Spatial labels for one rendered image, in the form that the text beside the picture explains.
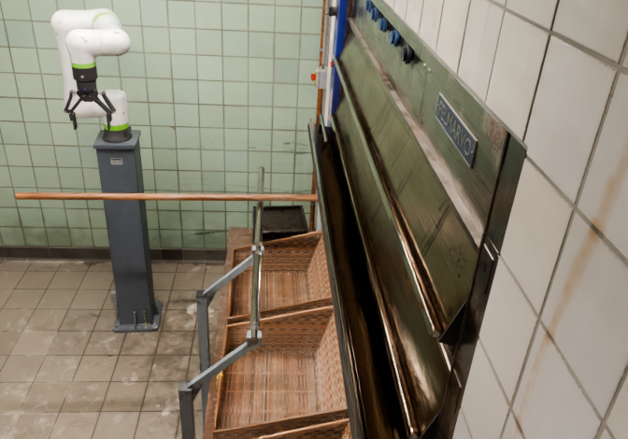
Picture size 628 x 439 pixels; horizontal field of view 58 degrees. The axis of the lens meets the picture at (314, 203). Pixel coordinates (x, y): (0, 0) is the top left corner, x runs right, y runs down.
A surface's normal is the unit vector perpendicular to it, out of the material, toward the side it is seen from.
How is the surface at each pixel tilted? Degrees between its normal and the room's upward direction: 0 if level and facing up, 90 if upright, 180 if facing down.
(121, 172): 90
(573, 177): 90
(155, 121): 90
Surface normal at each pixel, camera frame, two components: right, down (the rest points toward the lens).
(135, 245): 0.14, 0.48
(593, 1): -1.00, -0.02
